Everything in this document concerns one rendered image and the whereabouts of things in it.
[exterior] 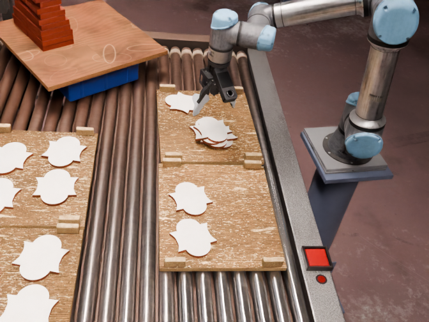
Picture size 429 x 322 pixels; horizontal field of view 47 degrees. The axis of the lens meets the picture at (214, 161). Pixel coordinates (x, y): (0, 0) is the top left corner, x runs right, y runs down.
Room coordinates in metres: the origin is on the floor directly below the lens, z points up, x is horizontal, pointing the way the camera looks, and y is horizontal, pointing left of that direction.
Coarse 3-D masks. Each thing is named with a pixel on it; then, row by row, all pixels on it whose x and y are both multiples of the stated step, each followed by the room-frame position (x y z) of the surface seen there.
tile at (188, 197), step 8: (184, 184) 1.10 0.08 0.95; (192, 184) 1.10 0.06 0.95; (176, 192) 1.05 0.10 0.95; (184, 192) 1.06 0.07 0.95; (192, 192) 1.06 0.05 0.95; (200, 192) 1.07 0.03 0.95; (176, 200) 1.02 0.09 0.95; (184, 200) 1.03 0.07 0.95; (192, 200) 1.03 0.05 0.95; (200, 200) 1.04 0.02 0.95; (208, 200) 1.04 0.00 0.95; (184, 208) 1.00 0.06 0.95; (192, 208) 1.00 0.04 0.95; (200, 208) 1.00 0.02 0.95; (192, 216) 0.98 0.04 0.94
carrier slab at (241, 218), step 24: (168, 168) 1.16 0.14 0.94; (192, 168) 1.18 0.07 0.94; (216, 168) 1.20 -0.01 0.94; (240, 168) 1.22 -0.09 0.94; (168, 192) 1.06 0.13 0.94; (216, 192) 1.09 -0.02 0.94; (240, 192) 1.11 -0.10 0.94; (264, 192) 1.12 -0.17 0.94; (168, 216) 0.96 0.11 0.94; (216, 216) 0.99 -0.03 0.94; (240, 216) 1.01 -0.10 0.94; (264, 216) 1.02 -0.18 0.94; (168, 240) 0.88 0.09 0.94; (240, 240) 0.92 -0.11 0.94; (264, 240) 0.93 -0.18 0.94; (192, 264) 0.81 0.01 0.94; (216, 264) 0.82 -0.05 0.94; (240, 264) 0.83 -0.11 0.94
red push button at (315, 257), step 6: (306, 252) 0.92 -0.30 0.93; (312, 252) 0.92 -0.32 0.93; (318, 252) 0.92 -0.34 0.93; (324, 252) 0.93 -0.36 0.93; (312, 258) 0.90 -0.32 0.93; (318, 258) 0.90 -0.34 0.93; (324, 258) 0.91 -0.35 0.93; (312, 264) 0.88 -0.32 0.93; (318, 264) 0.88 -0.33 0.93; (324, 264) 0.88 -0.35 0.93
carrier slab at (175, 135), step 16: (160, 96) 1.55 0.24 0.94; (240, 96) 1.63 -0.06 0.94; (160, 112) 1.45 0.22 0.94; (176, 112) 1.46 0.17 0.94; (192, 112) 1.48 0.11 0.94; (208, 112) 1.50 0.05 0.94; (224, 112) 1.51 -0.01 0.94; (240, 112) 1.53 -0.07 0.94; (160, 128) 1.36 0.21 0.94; (176, 128) 1.37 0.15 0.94; (240, 128) 1.43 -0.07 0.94; (160, 144) 1.27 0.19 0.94; (176, 144) 1.29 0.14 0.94; (192, 144) 1.30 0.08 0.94; (240, 144) 1.34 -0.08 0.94; (256, 144) 1.35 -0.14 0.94; (160, 160) 1.21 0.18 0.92; (192, 160) 1.22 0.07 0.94; (208, 160) 1.23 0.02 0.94; (224, 160) 1.24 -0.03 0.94; (240, 160) 1.26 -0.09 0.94
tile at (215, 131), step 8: (200, 120) 1.39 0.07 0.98; (208, 120) 1.40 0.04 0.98; (216, 120) 1.40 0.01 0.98; (200, 128) 1.34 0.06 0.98; (208, 128) 1.35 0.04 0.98; (216, 128) 1.36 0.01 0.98; (224, 128) 1.36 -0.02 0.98; (208, 136) 1.31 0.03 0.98; (216, 136) 1.32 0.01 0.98; (224, 136) 1.32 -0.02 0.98
